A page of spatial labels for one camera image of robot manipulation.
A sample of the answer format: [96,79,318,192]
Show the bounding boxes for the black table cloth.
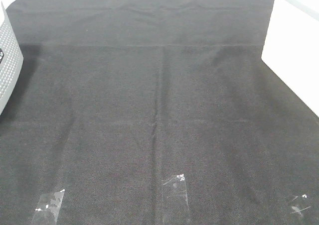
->
[0,0,319,225]

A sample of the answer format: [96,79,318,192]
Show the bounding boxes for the middle clear tape strip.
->
[161,174,190,225]

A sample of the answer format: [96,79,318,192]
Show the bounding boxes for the clear tape strip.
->
[286,194,312,219]
[161,174,190,225]
[31,189,65,225]

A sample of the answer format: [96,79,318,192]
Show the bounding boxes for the white slotted storage box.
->
[261,0,319,115]

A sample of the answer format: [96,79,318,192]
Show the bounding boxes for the grey perforated basket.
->
[0,3,23,112]

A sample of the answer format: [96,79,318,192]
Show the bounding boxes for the left clear tape strip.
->
[31,189,65,225]

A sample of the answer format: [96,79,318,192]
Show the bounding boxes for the right clear tape strip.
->
[286,194,312,219]

